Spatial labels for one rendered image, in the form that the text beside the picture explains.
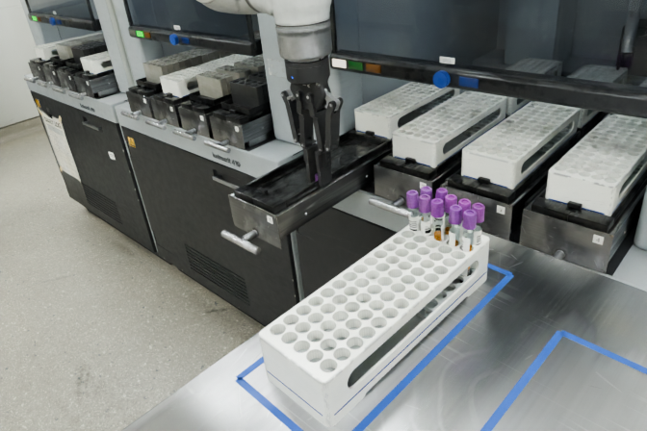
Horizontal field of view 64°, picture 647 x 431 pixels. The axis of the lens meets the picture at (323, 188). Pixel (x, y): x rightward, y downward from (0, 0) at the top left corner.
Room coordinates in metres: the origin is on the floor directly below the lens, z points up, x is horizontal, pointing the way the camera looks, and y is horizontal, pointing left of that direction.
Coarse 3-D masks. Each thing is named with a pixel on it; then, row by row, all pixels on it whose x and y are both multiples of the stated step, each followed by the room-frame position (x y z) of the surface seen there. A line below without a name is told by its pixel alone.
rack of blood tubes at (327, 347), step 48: (432, 240) 0.53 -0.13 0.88; (480, 240) 0.52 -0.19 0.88; (336, 288) 0.47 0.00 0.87; (384, 288) 0.45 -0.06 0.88; (432, 288) 0.44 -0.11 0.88; (288, 336) 0.40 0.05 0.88; (336, 336) 0.39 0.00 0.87; (384, 336) 0.38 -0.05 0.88; (288, 384) 0.37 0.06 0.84; (336, 384) 0.33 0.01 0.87
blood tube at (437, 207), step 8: (432, 200) 0.54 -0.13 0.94; (440, 200) 0.54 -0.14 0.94; (432, 208) 0.53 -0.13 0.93; (440, 208) 0.53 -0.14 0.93; (432, 216) 0.53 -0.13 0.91; (440, 216) 0.53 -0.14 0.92; (432, 224) 0.54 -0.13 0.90; (440, 224) 0.53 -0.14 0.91; (440, 232) 0.53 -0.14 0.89; (440, 240) 0.53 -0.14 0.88
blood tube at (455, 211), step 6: (450, 210) 0.52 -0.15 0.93; (456, 210) 0.51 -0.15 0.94; (450, 216) 0.51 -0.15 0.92; (456, 216) 0.51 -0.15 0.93; (450, 222) 0.51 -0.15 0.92; (456, 222) 0.51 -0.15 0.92; (450, 228) 0.52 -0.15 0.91; (456, 228) 0.51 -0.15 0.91; (450, 234) 0.52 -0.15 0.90; (456, 234) 0.51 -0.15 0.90; (450, 240) 0.52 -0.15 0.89; (456, 240) 0.51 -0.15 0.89
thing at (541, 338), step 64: (512, 256) 0.56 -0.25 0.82; (448, 320) 0.45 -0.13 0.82; (512, 320) 0.44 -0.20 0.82; (576, 320) 0.43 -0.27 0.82; (640, 320) 0.42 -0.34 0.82; (192, 384) 0.40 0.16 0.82; (256, 384) 0.39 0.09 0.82; (384, 384) 0.37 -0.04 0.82; (448, 384) 0.36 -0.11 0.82; (512, 384) 0.36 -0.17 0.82; (576, 384) 0.35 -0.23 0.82; (640, 384) 0.34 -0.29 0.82
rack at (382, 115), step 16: (384, 96) 1.16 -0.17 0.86; (400, 96) 1.14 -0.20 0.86; (416, 96) 1.13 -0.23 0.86; (432, 96) 1.13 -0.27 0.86; (448, 96) 1.21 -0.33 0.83; (368, 112) 1.06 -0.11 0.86; (384, 112) 1.06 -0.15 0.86; (400, 112) 1.04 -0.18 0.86; (416, 112) 1.17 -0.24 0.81; (368, 128) 1.06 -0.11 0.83; (384, 128) 1.02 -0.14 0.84
